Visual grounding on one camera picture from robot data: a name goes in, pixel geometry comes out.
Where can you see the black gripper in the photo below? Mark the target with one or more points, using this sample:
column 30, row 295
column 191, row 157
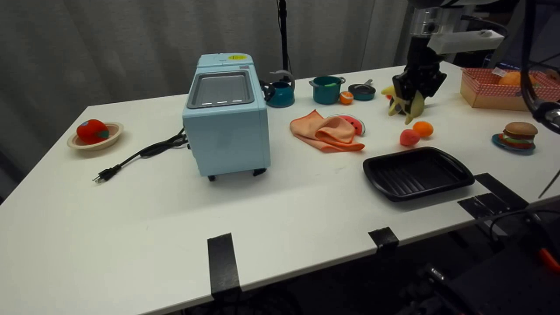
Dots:
column 421, row 74

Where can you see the orange plush fruit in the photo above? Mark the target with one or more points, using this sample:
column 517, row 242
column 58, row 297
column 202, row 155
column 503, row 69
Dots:
column 424, row 129

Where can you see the beige small plate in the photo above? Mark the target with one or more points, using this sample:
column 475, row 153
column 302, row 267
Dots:
column 114, row 132

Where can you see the yellow banana plush toy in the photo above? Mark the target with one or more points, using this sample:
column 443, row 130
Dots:
column 410, row 109

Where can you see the toy burger on blue plate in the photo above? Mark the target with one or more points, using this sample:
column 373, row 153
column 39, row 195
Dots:
column 517, row 137

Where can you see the orange cloth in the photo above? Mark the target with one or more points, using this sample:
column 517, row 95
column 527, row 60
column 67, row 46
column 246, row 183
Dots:
column 326, row 134

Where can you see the teal toy pot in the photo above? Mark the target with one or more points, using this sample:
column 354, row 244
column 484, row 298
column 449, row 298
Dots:
column 326, row 90

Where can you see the teal toy kettle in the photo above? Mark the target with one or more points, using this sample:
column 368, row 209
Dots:
column 281, row 94

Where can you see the black toy pot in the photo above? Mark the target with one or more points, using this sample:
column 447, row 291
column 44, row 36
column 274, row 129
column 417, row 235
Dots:
column 363, row 92

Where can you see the red tomato plush toy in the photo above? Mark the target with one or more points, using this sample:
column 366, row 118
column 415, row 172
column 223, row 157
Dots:
column 93, row 132

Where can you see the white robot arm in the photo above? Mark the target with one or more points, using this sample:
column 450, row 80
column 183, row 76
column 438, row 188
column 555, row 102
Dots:
column 442, row 29

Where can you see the toy watermelon slice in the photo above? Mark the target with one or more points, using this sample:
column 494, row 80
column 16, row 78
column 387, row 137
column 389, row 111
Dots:
column 356, row 123

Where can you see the red strawberry plush toy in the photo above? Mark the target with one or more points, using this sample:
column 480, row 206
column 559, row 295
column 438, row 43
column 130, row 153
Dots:
column 408, row 137

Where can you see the toy orange half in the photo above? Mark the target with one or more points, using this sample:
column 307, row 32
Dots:
column 345, row 99

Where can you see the light blue toaster oven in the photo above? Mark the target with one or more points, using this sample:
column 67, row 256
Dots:
column 226, row 116

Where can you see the black grill tray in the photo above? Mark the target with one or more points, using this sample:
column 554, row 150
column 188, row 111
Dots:
column 415, row 174

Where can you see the black camera stand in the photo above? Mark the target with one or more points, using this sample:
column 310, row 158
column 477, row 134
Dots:
column 282, row 27

